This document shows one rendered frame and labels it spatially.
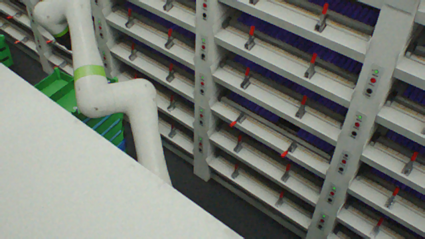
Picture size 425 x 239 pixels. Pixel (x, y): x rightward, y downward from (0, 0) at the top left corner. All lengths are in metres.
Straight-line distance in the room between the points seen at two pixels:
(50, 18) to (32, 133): 1.68
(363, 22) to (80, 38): 1.00
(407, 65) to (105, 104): 1.00
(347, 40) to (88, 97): 0.89
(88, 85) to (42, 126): 1.43
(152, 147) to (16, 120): 1.42
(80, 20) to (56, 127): 1.59
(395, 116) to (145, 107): 0.86
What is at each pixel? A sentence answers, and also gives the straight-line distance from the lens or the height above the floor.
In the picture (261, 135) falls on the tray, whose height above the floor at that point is 0.53.
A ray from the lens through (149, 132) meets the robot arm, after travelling 1.59.
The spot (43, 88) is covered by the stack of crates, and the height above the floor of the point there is 0.33.
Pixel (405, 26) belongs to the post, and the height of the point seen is 1.24.
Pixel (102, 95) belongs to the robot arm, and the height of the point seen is 0.85.
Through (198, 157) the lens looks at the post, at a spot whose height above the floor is 0.15.
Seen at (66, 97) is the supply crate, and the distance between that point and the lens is 2.20.
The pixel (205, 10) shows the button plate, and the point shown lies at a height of 1.01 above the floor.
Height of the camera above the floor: 1.83
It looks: 42 degrees down
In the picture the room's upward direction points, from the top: 4 degrees clockwise
